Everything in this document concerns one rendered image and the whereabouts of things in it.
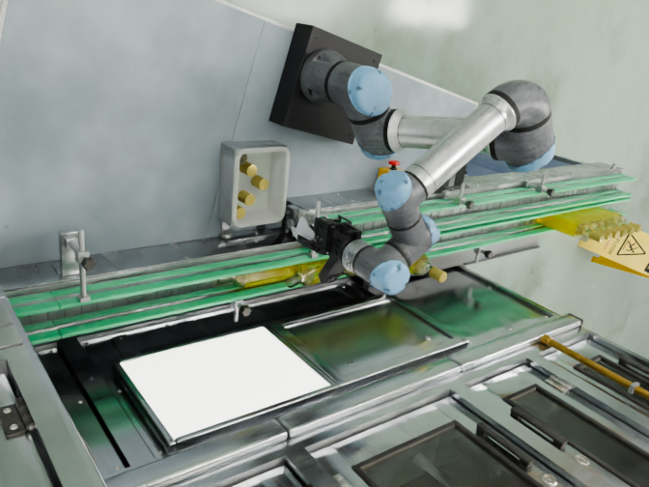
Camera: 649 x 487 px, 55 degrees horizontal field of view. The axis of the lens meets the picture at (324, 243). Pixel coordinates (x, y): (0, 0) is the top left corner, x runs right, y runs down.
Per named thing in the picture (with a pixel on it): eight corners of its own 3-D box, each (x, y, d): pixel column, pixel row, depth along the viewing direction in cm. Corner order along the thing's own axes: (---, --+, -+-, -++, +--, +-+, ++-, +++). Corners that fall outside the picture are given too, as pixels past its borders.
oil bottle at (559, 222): (533, 221, 255) (596, 246, 235) (537, 209, 253) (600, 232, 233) (542, 220, 258) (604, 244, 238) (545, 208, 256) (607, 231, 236)
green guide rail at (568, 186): (309, 219, 181) (325, 229, 176) (310, 216, 181) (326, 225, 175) (620, 175, 284) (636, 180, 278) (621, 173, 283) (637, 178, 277)
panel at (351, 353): (111, 371, 148) (169, 456, 124) (110, 360, 147) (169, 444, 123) (388, 299, 201) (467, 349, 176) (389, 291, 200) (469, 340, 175)
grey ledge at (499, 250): (351, 275, 215) (372, 289, 207) (353, 252, 212) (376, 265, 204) (519, 239, 271) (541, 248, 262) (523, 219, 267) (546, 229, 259)
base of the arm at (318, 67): (307, 42, 166) (330, 48, 159) (349, 54, 176) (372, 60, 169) (295, 99, 170) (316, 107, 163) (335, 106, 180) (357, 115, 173)
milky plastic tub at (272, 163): (217, 218, 178) (232, 229, 172) (221, 142, 170) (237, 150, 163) (268, 212, 188) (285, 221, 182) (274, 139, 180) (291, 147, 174)
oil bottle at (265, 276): (290, 269, 184) (226, 282, 172) (292, 252, 182) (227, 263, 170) (300, 276, 180) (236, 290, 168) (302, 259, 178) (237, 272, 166)
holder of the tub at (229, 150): (216, 235, 180) (229, 244, 175) (221, 142, 170) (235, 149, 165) (267, 228, 190) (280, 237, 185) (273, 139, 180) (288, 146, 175)
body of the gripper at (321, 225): (338, 213, 150) (369, 231, 141) (333, 245, 153) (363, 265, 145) (312, 215, 146) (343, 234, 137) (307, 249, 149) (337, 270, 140)
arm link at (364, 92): (352, 51, 164) (387, 60, 154) (368, 93, 173) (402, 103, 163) (321, 77, 161) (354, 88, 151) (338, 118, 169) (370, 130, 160)
